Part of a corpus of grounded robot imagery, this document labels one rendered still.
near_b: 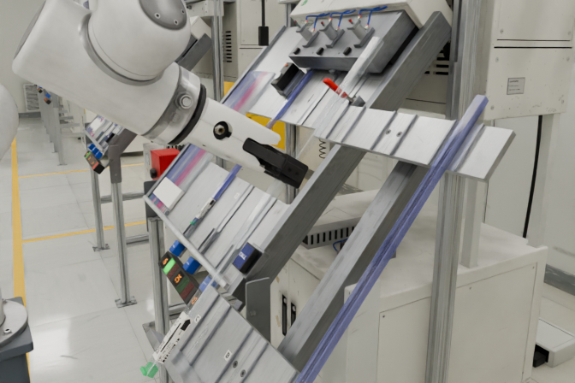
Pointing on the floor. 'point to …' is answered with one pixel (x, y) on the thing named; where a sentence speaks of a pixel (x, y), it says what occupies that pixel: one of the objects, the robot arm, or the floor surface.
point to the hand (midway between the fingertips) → (286, 169)
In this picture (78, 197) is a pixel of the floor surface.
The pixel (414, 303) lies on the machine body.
